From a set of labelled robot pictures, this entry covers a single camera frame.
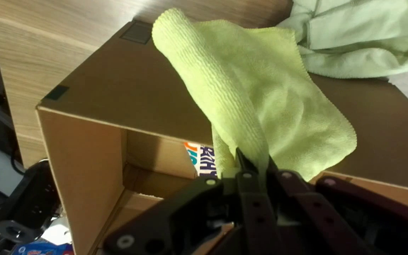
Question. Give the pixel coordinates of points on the cardboard box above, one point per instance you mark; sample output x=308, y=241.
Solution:
x=115, y=132

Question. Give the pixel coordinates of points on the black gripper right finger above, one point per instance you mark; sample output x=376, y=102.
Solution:
x=307, y=221

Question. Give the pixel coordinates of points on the pale green cloth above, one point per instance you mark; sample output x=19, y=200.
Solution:
x=352, y=38

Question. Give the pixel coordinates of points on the yellow microfiber cloth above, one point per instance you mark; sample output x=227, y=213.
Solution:
x=257, y=94

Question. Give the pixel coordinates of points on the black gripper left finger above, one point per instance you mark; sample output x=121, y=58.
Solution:
x=259, y=217

